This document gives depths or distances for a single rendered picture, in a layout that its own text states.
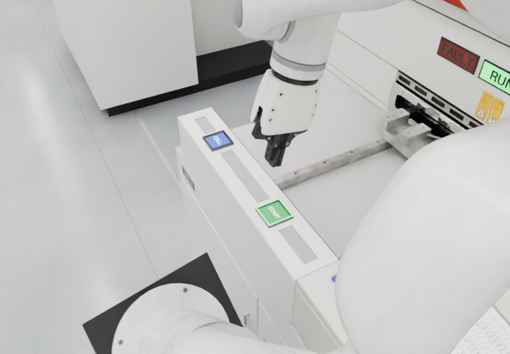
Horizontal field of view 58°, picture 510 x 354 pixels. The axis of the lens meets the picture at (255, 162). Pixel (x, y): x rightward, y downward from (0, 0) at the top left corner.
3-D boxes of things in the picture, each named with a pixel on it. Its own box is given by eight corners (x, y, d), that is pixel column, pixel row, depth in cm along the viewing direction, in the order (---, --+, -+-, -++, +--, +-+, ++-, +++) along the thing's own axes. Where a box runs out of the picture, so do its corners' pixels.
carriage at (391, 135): (395, 122, 132) (398, 114, 130) (502, 203, 108) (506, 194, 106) (373, 131, 129) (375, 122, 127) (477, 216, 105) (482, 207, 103)
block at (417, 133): (420, 131, 124) (423, 121, 122) (429, 137, 122) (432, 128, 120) (397, 140, 121) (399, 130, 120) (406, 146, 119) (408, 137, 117)
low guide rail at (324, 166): (406, 136, 132) (408, 128, 130) (410, 140, 131) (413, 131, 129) (252, 195, 114) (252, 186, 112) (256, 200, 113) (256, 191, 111)
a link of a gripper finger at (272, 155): (275, 125, 79) (267, 157, 83) (259, 128, 77) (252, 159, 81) (284, 135, 77) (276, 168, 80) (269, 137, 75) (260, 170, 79)
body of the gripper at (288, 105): (310, 55, 76) (294, 114, 82) (256, 57, 71) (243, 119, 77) (336, 75, 71) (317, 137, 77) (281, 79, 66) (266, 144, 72)
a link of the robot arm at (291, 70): (309, 42, 75) (304, 59, 77) (262, 42, 71) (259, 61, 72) (340, 64, 69) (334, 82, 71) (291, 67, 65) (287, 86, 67)
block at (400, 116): (399, 115, 130) (401, 106, 128) (407, 121, 127) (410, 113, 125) (377, 124, 127) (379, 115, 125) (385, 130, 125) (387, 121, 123)
